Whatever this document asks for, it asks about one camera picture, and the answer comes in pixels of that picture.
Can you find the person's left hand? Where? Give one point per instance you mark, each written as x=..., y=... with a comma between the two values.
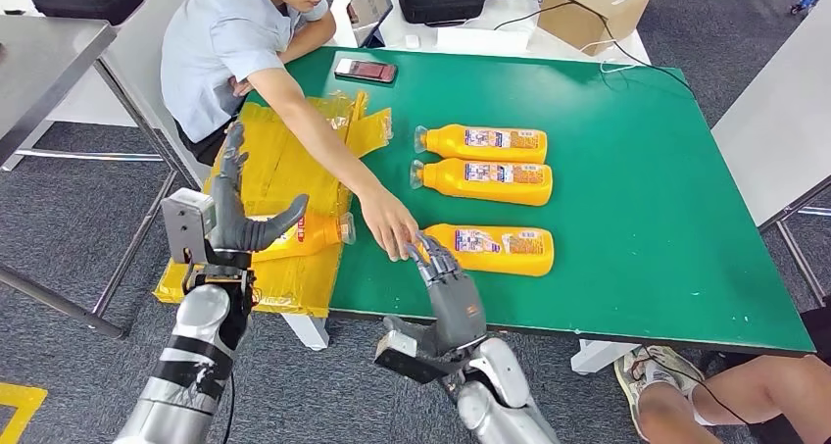
x=243, y=88

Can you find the person's right hand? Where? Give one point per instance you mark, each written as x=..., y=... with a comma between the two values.
x=389, y=220

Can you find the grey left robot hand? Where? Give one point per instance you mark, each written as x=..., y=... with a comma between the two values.
x=230, y=227

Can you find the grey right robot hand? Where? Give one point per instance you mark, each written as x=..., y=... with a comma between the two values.
x=458, y=314

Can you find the orange detergent bottle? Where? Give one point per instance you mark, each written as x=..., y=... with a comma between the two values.
x=454, y=180
x=454, y=142
x=311, y=233
x=493, y=253

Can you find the person's left forearm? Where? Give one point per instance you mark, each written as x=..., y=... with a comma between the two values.
x=308, y=38

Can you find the person's right forearm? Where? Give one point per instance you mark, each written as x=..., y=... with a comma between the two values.
x=324, y=145

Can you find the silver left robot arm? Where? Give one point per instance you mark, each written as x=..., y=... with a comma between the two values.
x=195, y=324

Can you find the person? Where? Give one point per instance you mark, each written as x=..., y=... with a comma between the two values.
x=208, y=38
x=746, y=395

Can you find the yellow taped cardboard sheet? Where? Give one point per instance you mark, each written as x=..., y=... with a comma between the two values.
x=285, y=175

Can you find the pale grey table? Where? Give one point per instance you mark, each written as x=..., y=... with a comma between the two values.
x=133, y=71
x=779, y=116

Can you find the smartphone with red case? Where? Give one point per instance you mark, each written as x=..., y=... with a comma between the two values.
x=365, y=71

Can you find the white table leg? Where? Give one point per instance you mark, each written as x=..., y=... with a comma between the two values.
x=308, y=334
x=604, y=356

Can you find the tablet on stand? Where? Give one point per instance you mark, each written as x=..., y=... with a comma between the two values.
x=369, y=6

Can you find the small white charger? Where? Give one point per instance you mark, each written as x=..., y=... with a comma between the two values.
x=413, y=41

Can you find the white sneaker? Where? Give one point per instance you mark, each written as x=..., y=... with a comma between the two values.
x=656, y=363

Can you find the stainless steel table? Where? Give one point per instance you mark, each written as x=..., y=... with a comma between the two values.
x=39, y=64

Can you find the white desk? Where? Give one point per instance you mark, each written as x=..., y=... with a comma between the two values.
x=513, y=19

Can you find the yellow floor tape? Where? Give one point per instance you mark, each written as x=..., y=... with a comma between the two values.
x=16, y=405

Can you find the brown cardboard box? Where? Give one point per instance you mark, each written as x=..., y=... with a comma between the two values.
x=591, y=9

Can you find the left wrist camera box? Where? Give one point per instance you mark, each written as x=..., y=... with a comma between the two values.
x=185, y=223

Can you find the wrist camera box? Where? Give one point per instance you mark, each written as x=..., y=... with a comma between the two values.
x=185, y=223
x=396, y=356

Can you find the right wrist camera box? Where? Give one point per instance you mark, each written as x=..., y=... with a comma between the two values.
x=396, y=356

